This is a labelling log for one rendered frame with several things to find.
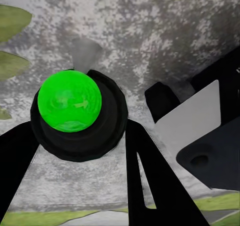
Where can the insectifuge atomizer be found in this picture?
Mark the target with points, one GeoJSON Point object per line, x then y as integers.
{"type": "Point", "coordinates": [79, 115]}

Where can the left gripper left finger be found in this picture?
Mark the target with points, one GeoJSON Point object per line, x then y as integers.
{"type": "Point", "coordinates": [17, 148]}

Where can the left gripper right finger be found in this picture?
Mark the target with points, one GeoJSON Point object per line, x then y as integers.
{"type": "Point", "coordinates": [174, 205]}

